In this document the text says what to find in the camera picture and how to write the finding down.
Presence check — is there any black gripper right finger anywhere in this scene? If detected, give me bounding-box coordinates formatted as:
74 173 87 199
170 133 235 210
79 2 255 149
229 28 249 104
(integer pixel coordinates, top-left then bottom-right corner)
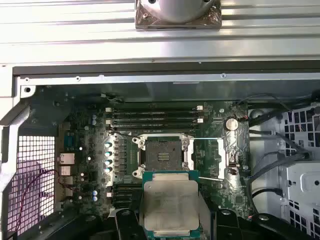
199 192 312 240

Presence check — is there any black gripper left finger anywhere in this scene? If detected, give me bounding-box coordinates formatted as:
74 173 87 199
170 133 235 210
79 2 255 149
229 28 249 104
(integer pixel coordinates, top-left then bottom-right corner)
33 192 148 240

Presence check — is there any silver green CPU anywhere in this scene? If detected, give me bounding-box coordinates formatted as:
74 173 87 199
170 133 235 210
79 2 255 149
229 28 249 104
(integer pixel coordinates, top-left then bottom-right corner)
139 170 203 238

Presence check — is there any metal socket cover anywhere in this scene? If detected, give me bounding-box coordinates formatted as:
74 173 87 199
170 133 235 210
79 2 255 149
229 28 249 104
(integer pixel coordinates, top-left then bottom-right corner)
188 136 228 181

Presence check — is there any CPU socket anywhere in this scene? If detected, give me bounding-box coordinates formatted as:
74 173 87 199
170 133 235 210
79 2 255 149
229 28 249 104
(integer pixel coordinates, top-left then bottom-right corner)
131 133 191 180

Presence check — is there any silver finned heatsink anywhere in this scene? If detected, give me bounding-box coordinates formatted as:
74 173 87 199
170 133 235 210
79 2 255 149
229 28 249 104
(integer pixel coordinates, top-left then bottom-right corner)
104 131 133 187

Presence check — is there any silver rear port block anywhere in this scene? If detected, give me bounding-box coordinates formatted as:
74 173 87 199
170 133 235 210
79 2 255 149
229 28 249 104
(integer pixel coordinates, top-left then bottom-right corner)
59 152 76 166
59 165 74 177

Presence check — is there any silver metal drive cage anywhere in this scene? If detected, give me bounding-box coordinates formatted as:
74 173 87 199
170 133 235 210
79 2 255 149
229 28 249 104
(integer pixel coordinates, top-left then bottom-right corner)
281 99 320 240

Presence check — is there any green motherboard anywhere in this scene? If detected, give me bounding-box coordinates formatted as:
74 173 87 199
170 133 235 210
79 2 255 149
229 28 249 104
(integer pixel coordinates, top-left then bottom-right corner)
56 101 251 221

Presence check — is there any blue rear port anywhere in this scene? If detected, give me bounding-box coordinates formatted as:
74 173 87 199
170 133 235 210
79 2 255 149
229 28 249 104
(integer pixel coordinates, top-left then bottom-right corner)
64 136 76 152

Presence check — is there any round silver coin battery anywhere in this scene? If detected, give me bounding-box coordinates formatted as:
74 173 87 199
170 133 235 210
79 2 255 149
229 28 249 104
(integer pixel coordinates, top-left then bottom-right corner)
225 117 239 131

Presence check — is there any black PC case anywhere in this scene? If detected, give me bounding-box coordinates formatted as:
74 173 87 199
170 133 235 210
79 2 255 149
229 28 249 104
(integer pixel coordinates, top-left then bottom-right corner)
0 59 320 240

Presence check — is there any black cable with plug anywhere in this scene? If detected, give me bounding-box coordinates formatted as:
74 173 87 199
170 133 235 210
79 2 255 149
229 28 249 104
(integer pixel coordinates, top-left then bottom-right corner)
249 187 285 210

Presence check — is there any grey flat cable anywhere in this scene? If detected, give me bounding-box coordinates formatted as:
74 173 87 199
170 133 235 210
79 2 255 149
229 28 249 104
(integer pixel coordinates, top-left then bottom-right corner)
249 128 313 160

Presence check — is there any thin black wire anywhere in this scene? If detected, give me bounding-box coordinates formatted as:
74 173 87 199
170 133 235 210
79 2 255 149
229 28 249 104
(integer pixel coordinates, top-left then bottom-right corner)
236 92 292 112

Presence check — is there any square brown base plate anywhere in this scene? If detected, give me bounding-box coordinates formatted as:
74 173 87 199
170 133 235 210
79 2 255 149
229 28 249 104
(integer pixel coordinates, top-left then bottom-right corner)
134 0 223 32

